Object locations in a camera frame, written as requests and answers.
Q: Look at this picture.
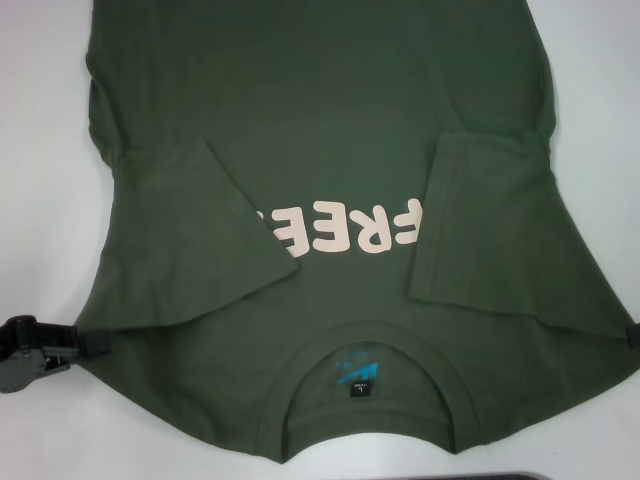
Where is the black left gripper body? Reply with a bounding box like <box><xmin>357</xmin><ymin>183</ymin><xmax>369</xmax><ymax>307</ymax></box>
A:
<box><xmin>0</xmin><ymin>313</ymin><xmax>49</xmax><ymax>397</ymax></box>

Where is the dark flat device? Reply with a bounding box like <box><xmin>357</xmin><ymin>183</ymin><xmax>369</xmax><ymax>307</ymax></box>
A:
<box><xmin>452</xmin><ymin>469</ymin><xmax>547</xmax><ymax>480</ymax></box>

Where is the dark green FREE t-shirt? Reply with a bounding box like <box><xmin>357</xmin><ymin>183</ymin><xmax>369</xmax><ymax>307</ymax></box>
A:
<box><xmin>66</xmin><ymin>0</ymin><xmax>640</xmax><ymax>457</ymax></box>

